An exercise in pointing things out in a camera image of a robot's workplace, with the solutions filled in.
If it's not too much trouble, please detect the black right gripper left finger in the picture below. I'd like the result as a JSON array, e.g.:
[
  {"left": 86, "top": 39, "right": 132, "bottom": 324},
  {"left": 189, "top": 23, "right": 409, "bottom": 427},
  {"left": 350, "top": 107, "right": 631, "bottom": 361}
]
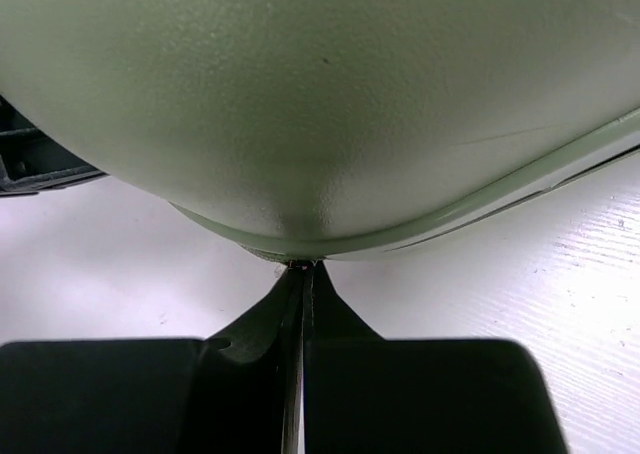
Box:
[{"left": 1, "top": 268, "right": 305, "bottom": 453}]

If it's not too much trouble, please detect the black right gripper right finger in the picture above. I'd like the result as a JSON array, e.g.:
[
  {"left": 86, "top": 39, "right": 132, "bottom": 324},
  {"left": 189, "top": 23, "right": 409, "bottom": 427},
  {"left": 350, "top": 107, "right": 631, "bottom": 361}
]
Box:
[{"left": 303, "top": 264, "right": 568, "bottom": 453}]

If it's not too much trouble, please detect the silver zipper pull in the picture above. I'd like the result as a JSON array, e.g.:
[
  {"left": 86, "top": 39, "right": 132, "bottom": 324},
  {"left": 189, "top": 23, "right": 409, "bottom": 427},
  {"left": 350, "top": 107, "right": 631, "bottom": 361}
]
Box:
[{"left": 287, "top": 259, "right": 318, "bottom": 271}]

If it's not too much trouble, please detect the green hard-shell suitcase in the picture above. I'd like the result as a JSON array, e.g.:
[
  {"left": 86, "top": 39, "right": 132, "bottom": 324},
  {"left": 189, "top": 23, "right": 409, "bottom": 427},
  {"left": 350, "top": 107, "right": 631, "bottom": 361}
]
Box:
[{"left": 1, "top": 0, "right": 639, "bottom": 259}]

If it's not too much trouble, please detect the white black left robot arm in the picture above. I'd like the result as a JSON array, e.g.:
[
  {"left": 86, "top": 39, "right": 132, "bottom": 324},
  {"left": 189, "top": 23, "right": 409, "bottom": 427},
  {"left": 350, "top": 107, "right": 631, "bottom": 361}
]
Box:
[{"left": 1, "top": 98, "right": 107, "bottom": 197}]

